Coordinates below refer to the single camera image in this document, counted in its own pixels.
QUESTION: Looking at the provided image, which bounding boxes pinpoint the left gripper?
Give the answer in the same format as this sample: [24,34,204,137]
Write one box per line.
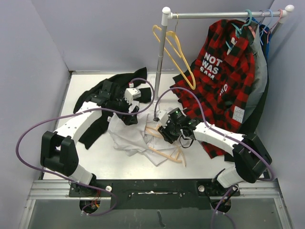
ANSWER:
[110,91,139,125]

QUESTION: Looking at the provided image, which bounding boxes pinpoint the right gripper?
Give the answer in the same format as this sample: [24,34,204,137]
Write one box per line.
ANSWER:
[159,118,182,144]

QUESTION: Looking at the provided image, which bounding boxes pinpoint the beige plastic hanger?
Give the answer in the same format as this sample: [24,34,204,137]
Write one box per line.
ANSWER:
[143,126,186,167]

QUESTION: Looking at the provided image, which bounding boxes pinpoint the white shirt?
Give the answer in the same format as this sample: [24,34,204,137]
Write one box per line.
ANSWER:
[106,104,185,167]

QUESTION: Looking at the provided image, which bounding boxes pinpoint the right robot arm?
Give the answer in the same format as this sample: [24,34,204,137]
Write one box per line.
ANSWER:
[155,108,272,195]

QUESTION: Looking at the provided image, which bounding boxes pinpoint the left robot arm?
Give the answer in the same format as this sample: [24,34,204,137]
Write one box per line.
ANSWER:
[41,81,141,196]

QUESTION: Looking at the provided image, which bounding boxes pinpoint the yellow plastic hanger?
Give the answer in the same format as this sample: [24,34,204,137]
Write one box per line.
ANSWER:
[163,31,196,90]

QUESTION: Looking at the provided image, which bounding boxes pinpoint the red black plaid shirt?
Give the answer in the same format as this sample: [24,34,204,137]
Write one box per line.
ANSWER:
[170,19,257,159]

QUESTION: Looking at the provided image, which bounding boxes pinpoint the teal hanger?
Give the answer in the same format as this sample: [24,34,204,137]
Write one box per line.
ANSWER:
[225,9,253,52]

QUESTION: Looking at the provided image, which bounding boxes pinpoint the pink hanger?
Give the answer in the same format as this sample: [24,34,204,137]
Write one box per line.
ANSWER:
[266,9,284,43]

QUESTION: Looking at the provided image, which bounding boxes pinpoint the blue hanger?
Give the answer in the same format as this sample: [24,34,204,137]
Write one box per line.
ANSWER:
[259,9,273,46]

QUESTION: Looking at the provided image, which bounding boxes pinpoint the black hanging garment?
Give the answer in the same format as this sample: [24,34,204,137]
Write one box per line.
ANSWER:
[218,60,269,134]

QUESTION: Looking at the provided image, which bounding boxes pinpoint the grey garment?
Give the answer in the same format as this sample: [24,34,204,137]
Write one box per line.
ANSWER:
[242,22,267,123]

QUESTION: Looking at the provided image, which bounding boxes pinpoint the metal clothes rack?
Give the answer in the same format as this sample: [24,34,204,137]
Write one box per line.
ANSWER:
[152,4,295,107]

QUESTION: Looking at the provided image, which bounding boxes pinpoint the blue garment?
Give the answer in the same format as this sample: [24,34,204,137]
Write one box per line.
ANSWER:
[252,17,272,59]

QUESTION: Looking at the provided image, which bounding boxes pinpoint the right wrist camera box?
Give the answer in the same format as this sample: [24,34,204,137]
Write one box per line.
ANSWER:
[157,110,169,127]

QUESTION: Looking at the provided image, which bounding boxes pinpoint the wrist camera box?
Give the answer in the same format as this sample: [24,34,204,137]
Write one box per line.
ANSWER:
[157,110,169,127]
[124,88,141,105]

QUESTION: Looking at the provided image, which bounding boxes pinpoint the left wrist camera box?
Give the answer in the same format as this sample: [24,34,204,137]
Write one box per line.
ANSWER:
[124,88,141,105]

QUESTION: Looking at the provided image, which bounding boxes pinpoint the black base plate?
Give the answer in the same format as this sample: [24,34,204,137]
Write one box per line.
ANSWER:
[69,179,227,210]

